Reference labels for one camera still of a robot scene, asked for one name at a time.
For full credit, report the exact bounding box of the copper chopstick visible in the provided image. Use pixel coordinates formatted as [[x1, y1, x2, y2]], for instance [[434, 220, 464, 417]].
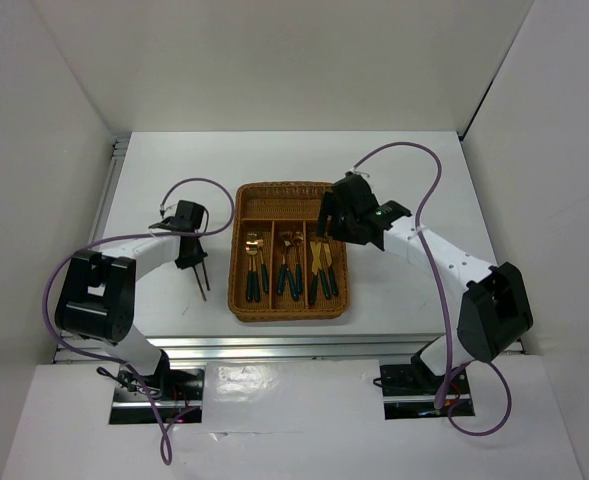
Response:
[[192, 266, 207, 302], [201, 262, 211, 291]]

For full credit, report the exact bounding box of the small gold spoon green handle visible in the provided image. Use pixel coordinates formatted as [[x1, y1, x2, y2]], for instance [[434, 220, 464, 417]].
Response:
[[292, 231, 304, 296]]

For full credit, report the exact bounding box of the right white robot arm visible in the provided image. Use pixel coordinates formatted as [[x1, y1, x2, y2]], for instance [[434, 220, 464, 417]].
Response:
[[317, 173, 533, 392]]

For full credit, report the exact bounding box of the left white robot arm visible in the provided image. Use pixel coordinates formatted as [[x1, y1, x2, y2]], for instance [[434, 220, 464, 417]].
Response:
[[55, 200, 209, 399]]

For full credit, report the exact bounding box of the brown wicker cutlery tray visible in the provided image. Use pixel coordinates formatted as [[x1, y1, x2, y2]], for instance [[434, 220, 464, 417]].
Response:
[[228, 182, 350, 322]]

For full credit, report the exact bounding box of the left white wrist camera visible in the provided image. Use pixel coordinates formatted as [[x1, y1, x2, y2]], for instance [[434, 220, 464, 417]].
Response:
[[160, 202, 178, 218]]

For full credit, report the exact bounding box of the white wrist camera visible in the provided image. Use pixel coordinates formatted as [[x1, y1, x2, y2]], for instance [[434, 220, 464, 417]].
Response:
[[346, 167, 371, 179], [160, 202, 178, 218]]

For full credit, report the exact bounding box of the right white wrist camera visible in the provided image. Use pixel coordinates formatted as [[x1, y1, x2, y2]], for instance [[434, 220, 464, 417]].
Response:
[[346, 167, 371, 179]]

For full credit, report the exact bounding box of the right small fork green handle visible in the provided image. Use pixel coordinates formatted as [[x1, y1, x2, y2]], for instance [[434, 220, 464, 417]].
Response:
[[250, 244, 261, 303]]

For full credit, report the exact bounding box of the aluminium left rail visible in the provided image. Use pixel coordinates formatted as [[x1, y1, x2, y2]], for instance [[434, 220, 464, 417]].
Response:
[[80, 132, 132, 250]]

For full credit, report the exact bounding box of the aluminium rail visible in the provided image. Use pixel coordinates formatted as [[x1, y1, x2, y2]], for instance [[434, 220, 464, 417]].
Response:
[[80, 132, 132, 250], [53, 333, 525, 362]]

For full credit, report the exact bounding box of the aluminium front rail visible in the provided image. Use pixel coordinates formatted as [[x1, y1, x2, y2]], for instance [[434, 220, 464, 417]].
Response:
[[53, 333, 525, 362]]

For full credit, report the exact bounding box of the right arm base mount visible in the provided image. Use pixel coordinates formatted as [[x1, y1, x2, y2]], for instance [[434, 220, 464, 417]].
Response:
[[372, 355, 475, 420]]

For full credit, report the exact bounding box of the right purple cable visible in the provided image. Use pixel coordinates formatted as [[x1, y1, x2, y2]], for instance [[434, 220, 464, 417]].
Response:
[[351, 142, 514, 437]]

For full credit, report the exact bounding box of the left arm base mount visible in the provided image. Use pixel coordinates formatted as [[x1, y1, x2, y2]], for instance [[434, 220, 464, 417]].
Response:
[[96, 364, 208, 425]]

